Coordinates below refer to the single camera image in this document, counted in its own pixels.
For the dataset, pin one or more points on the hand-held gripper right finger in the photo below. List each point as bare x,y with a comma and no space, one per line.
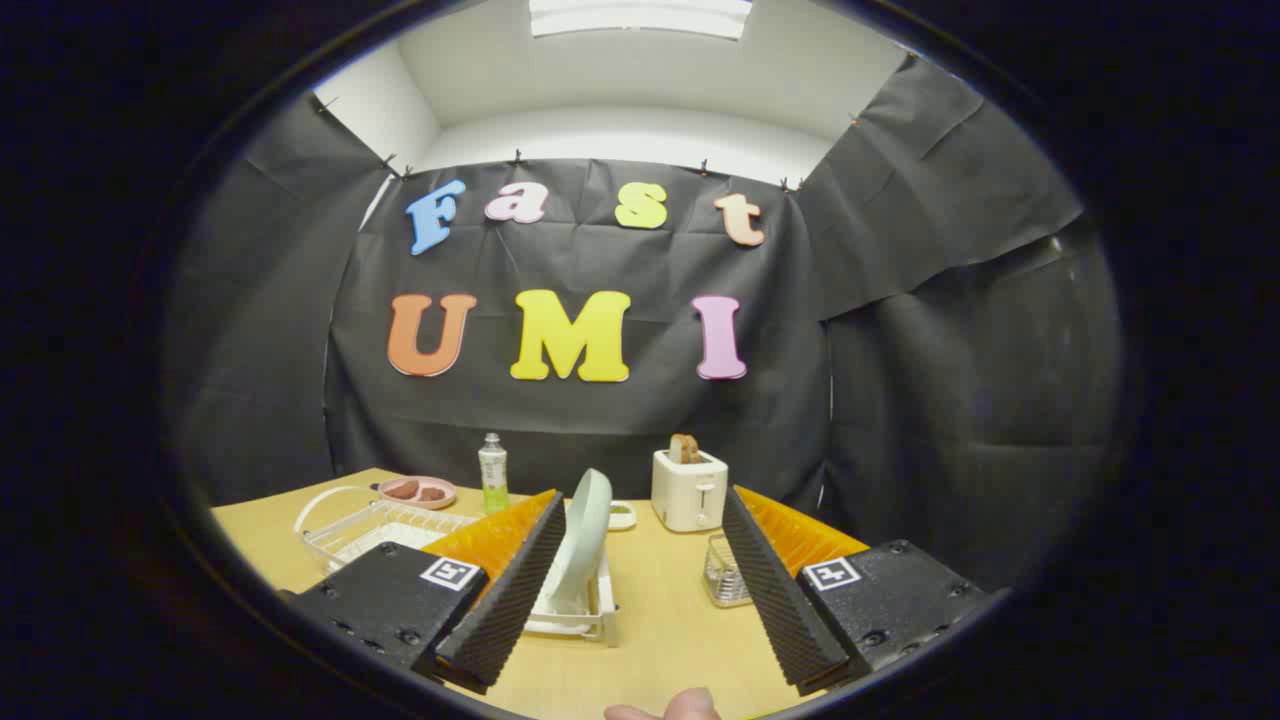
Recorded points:
775,600

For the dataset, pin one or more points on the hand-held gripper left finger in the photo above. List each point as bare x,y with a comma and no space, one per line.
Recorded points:
510,600

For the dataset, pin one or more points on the light green plate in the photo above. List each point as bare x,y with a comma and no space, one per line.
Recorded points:
585,540

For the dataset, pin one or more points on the pink plate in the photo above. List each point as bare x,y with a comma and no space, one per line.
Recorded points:
440,499

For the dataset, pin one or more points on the green drink bottle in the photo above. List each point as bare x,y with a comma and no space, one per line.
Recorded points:
493,480

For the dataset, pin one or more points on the white toaster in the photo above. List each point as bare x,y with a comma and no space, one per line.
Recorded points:
688,495

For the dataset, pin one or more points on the white divided tray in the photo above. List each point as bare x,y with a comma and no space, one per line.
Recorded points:
622,516

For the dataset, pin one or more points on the brown bread slice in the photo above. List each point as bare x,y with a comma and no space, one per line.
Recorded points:
684,450

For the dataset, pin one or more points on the black backdrop cloth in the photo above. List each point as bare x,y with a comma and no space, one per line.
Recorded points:
600,420

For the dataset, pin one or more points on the ceiling light panel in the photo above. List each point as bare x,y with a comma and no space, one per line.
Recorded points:
640,15

